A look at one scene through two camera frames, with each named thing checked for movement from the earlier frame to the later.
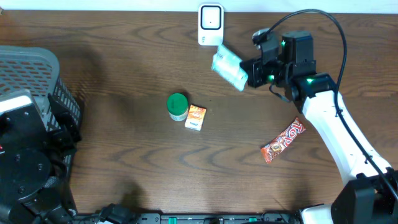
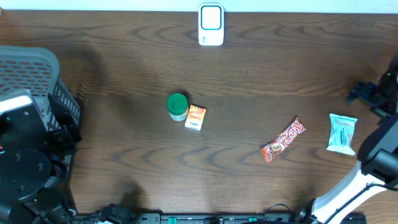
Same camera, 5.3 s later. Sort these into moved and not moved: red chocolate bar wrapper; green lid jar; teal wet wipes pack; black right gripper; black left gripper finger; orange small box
Moved: teal wet wipes pack; black right gripper
Not moved: red chocolate bar wrapper; orange small box; black left gripper finger; green lid jar
